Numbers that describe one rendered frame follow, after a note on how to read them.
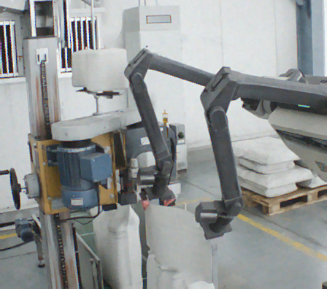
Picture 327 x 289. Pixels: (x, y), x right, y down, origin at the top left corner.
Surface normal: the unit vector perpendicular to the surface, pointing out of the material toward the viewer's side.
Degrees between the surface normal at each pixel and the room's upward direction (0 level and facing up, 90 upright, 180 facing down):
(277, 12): 90
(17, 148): 90
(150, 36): 90
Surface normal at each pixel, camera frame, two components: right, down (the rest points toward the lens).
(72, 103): 0.44, 0.12
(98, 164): 0.77, 0.07
